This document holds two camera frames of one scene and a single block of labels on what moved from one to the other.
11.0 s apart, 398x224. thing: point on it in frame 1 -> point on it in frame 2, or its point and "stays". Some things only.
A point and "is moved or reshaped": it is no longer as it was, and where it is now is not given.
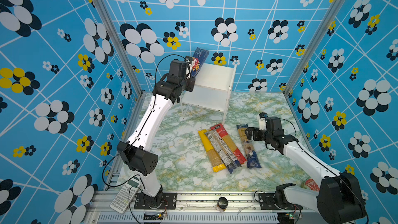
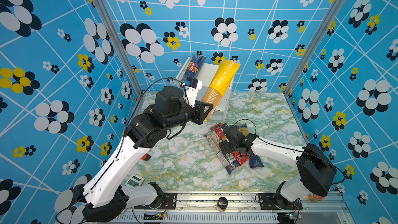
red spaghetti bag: x=232 y=147 stays
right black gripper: x=256 y=130 -> x=225 y=145
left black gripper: x=190 y=82 -> x=200 y=113
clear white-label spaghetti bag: x=226 y=154 stays
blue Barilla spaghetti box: x=199 y=57 is moved or reshaped
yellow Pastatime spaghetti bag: x=216 y=164 -> x=221 y=82
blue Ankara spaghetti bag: x=252 y=160 stays
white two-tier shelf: x=212 y=90 stays
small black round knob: x=222 y=204 stays
